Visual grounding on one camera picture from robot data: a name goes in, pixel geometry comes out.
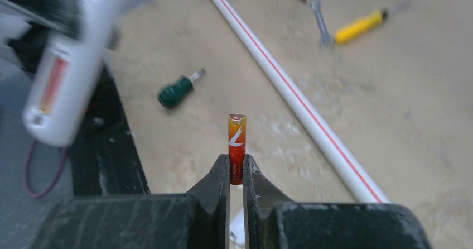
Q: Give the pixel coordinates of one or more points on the white remote control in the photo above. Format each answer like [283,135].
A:
[80,77]

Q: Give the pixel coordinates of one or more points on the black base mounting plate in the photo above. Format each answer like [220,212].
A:
[104,158]

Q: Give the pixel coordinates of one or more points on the white PVC pipe frame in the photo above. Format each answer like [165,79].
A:
[359,182]

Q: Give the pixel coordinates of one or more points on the green handled screwdriver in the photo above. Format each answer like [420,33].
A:
[173,94]

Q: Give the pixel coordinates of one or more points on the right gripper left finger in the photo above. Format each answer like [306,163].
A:
[198,218]

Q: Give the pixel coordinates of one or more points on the yellow handled screwdriver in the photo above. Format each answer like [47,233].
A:
[365,24]

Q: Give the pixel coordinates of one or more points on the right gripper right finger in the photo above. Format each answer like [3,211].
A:
[273,220]

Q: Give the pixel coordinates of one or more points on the red battery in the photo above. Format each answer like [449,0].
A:
[237,125]
[52,85]

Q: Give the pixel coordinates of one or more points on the silver combination wrench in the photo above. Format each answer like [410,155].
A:
[326,38]

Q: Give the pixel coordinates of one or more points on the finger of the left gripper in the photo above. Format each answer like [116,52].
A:
[63,16]

